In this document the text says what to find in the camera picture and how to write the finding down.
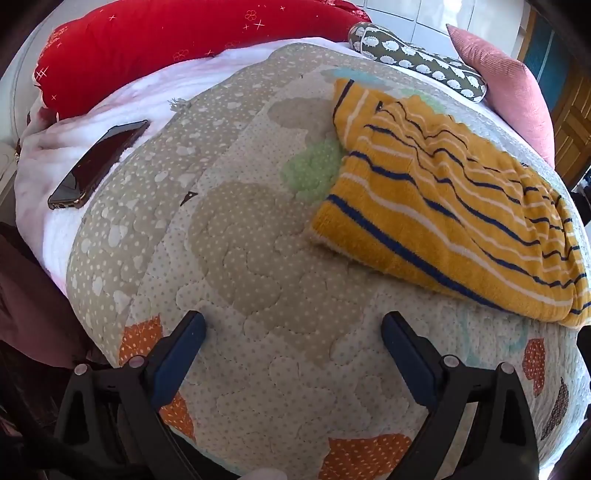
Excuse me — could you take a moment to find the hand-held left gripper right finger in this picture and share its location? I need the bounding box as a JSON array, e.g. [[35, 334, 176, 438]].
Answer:
[[379, 311, 541, 480]]

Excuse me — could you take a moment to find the white glossy wardrobe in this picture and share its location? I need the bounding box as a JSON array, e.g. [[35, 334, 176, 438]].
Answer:
[[360, 0, 532, 61]]

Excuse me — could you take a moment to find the dark smartphone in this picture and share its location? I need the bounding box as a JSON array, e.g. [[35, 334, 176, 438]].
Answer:
[[47, 119, 151, 210]]

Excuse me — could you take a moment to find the heart patterned quilt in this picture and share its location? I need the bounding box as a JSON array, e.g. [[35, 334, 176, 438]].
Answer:
[[66, 42, 585, 480]]

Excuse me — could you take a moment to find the red bolster pillow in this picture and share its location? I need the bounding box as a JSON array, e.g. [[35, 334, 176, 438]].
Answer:
[[33, 0, 372, 118]]

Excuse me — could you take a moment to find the dark maroon cloth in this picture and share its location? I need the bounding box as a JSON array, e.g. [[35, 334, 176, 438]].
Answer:
[[0, 222, 107, 370]]

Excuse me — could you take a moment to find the olive sheep print pillow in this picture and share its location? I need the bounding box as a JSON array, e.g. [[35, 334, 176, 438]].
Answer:
[[348, 21, 489, 103]]

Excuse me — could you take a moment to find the wooden door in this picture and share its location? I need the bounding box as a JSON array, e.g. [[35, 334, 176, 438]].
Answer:
[[551, 60, 591, 185]]

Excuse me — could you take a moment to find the yellow striped sweater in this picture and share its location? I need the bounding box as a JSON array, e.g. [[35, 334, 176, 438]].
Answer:
[[310, 78, 591, 329]]

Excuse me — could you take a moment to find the pink pillow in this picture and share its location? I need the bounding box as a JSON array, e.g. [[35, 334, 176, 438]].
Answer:
[[446, 24, 555, 167]]

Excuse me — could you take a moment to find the white pink fleece blanket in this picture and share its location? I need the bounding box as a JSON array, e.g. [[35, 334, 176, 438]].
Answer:
[[16, 37, 365, 296]]

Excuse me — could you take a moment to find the teal wall panel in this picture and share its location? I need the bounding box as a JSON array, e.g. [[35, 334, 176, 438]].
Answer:
[[524, 23, 571, 100]]

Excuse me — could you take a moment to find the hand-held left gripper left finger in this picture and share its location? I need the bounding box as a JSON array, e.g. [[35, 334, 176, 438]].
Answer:
[[53, 310, 241, 480]]

